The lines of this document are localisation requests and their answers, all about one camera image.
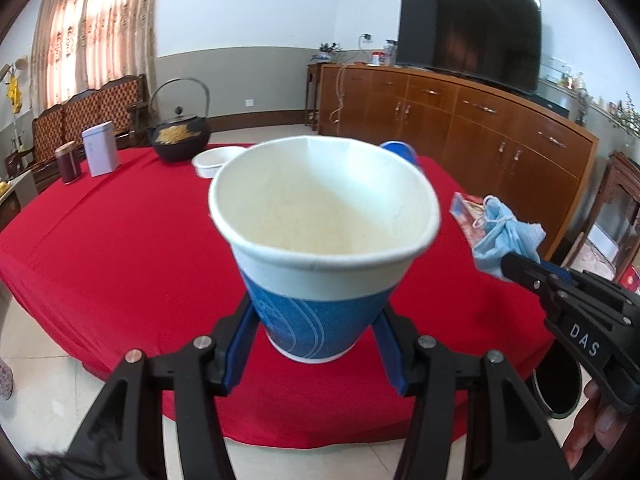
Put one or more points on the red printed cardboard box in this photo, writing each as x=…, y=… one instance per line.
x=631, y=280

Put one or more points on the blue white vase with twigs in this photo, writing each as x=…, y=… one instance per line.
x=327, y=55

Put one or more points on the person's right hand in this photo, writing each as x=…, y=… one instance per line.
x=595, y=420

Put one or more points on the patterned beige curtain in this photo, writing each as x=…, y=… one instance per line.
x=100, y=25

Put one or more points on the black set-top box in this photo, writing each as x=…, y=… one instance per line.
x=552, y=105

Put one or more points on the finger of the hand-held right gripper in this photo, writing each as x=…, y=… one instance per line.
x=557, y=272
x=520, y=267

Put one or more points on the red tablecloth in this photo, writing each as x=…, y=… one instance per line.
x=125, y=260

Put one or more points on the white oval dish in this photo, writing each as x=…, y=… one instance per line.
x=210, y=160

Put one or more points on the light blue face mask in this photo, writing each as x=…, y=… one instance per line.
x=505, y=235

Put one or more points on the black iron teapot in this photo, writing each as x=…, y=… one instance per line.
x=177, y=142

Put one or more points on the red printed packet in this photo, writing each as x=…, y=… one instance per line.
x=465, y=215

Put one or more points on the white side cabinet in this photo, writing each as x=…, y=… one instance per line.
x=22, y=187

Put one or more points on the red lid jar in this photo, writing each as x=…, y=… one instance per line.
x=376, y=58

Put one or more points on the dark red canister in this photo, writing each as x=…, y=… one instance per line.
x=67, y=165

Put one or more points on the long wooden sideboard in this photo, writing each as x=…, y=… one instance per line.
x=480, y=130

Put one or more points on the black flat television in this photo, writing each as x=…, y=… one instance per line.
x=470, y=30

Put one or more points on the carved wooden stand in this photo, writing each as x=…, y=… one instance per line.
x=620, y=180

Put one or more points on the yellow hanging cloth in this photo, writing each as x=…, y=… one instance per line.
x=15, y=92

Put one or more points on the white tin box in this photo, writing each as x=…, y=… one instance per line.
x=100, y=152

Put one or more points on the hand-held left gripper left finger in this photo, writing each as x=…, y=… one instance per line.
x=242, y=345

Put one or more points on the wooden sofa bench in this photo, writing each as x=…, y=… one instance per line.
x=85, y=110

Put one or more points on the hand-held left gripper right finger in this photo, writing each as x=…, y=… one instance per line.
x=387, y=350

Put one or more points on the blue and white paper cup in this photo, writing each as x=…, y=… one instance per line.
x=320, y=210

